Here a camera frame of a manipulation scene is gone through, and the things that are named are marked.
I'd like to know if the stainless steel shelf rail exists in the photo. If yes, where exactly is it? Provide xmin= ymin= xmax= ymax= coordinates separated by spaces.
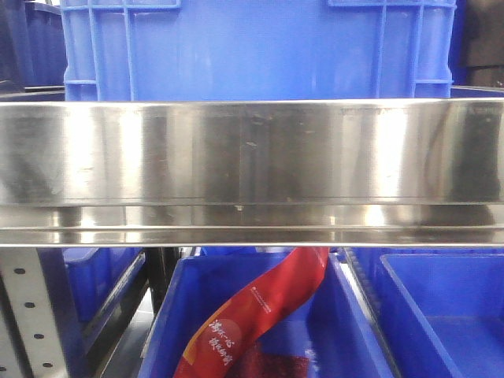
xmin=1 ymin=98 xmax=503 ymax=246

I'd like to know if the blue bin lower right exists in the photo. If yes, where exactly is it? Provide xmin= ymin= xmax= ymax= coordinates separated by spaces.
xmin=345 ymin=247 xmax=503 ymax=377

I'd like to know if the perforated metal shelf post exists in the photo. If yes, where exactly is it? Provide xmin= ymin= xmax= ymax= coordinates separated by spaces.
xmin=1 ymin=247 xmax=68 ymax=377

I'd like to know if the large blue plastic crate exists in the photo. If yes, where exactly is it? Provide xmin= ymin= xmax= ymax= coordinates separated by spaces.
xmin=60 ymin=1 xmax=456 ymax=101

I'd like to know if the blue bin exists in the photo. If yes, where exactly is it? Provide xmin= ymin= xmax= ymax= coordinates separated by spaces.
xmin=138 ymin=253 xmax=392 ymax=377
xmin=345 ymin=247 xmax=503 ymax=377
xmin=62 ymin=246 xmax=146 ymax=328

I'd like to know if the blue bin lower centre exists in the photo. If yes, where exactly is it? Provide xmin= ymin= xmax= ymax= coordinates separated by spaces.
xmin=138 ymin=253 xmax=392 ymax=377

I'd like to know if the red printed banner ribbon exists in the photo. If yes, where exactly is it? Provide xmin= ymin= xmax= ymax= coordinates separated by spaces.
xmin=173 ymin=246 xmax=329 ymax=377

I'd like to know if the blue bin lower left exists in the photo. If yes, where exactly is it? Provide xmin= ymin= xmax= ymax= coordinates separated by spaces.
xmin=62 ymin=246 xmax=146 ymax=328

